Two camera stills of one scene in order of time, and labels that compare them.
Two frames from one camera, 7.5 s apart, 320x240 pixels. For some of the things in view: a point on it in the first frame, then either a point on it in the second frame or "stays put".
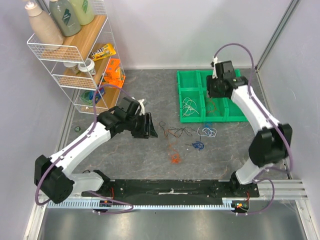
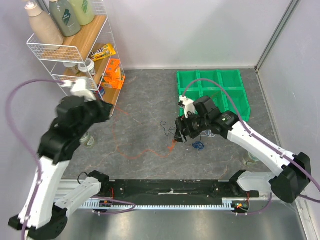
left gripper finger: (150, 131) to (104, 109)
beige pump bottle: (47, 34) stays put
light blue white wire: (210, 132) stays put
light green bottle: (85, 10) stays put
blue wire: (198, 144) stays put
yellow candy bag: (106, 51) stays put
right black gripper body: (214, 89) to (182, 127)
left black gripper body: (136, 124) to (92, 117)
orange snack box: (114, 77) stays put
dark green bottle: (64, 14) stays put
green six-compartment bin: (196, 106) stays put
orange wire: (175, 156) to (143, 152)
